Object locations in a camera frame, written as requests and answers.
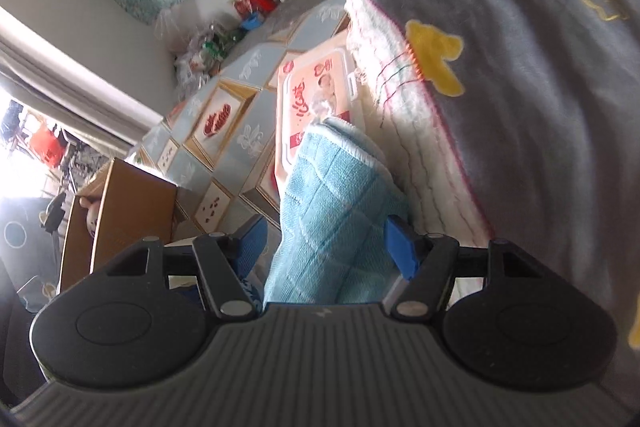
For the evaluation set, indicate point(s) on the blue plastic item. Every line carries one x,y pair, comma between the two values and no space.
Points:
250,22

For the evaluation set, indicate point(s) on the pink wet wipes pack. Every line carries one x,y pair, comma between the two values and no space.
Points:
310,107

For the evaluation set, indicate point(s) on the brown cardboard box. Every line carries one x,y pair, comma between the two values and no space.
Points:
130,207

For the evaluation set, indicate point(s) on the pink plush toy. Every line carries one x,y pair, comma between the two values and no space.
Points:
90,219

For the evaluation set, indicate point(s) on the pile of plastic trash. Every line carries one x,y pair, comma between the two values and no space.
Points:
195,57

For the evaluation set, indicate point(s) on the grey curtain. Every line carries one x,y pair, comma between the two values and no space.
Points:
60,77

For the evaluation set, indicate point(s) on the patterned floor mat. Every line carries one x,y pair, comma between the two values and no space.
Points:
235,82

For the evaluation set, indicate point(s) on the grey printed blanket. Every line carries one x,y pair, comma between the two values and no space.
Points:
525,82

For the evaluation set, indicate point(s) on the white striped quilt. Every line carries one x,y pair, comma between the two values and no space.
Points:
425,147

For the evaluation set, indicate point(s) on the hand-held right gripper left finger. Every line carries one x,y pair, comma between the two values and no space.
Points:
252,237

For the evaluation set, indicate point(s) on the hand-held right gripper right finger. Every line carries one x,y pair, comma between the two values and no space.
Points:
400,247

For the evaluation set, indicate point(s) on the teal towel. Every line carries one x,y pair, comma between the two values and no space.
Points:
330,207

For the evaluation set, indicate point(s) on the dark rug with circles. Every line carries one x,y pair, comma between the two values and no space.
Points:
25,247

